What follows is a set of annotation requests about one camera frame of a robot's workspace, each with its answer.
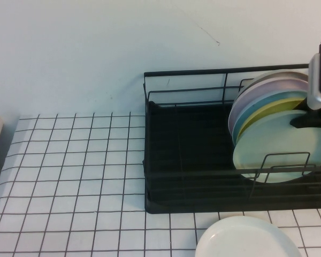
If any lilac plate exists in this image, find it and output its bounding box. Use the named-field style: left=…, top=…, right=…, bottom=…
left=228, top=78, right=310, bottom=137

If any white plate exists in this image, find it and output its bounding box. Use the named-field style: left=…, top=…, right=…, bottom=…
left=194, top=215, right=303, bottom=257

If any black wire dish rack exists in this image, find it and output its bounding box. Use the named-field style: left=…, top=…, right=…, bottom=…
left=143, top=63, right=321, bottom=208
left=144, top=100, right=321, bottom=215

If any mint green plate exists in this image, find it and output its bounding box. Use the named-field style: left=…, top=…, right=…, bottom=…
left=232, top=109, right=321, bottom=184

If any grey beige plate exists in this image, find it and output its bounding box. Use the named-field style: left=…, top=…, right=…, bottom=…
left=238, top=70, right=310, bottom=99

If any white black grid tablecloth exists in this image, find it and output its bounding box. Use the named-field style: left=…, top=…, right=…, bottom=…
left=0, top=112, right=321, bottom=257

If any yellow plate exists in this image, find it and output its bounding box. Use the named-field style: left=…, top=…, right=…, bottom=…
left=236, top=98, right=308, bottom=147

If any light blue plate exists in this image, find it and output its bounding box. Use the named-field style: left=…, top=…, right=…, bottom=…
left=231, top=92, right=309, bottom=147

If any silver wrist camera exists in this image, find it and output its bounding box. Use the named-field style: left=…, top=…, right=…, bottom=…
left=308, top=52, right=321, bottom=111

